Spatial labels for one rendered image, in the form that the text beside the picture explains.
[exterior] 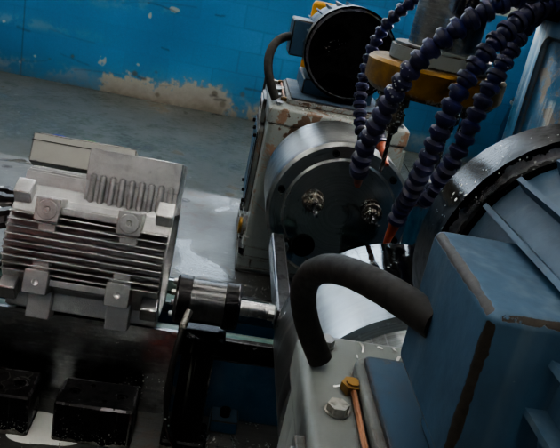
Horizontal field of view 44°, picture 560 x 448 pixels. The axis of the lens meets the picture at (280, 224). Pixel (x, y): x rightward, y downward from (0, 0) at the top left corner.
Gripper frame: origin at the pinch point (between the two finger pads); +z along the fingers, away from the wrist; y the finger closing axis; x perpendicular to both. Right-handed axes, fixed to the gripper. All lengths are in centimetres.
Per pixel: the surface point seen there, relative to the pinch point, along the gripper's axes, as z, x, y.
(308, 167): 29.0, -0.5, 23.0
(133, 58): -82, 62, 556
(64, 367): -4.9, 21.1, -6.1
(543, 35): 61, -25, 15
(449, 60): 42.1, -22.8, -4.6
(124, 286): 4.2, 6.1, -10.7
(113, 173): 1.4, -5.5, -1.8
